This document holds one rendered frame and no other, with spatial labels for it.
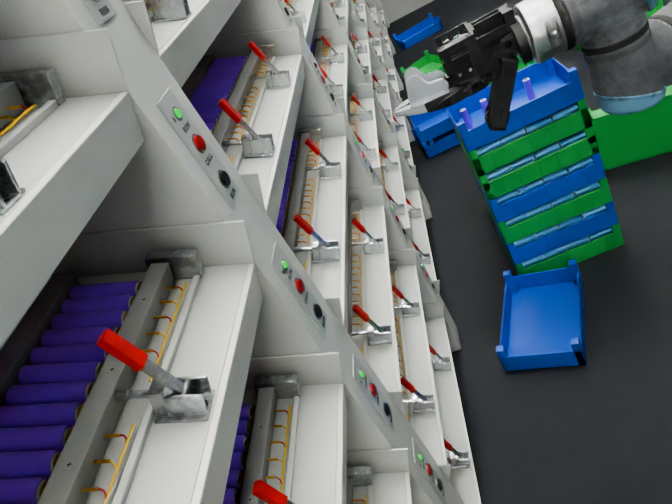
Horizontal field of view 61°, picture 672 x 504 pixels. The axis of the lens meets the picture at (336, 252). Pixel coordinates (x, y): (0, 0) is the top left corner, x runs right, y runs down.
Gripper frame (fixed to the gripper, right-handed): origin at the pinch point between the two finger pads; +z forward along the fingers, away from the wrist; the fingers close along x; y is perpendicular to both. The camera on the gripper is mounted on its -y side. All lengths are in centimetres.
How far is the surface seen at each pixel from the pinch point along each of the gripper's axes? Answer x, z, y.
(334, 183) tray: -8.9, 18.2, -9.7
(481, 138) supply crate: -47, -9, -34
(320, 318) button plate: 35.4, 15.8, -4.0
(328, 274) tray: 18.8, 18.5, -9.7
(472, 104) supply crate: -67, -11, -34
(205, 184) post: 38.5, 15.3, 18.0
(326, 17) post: -100, 18, 0
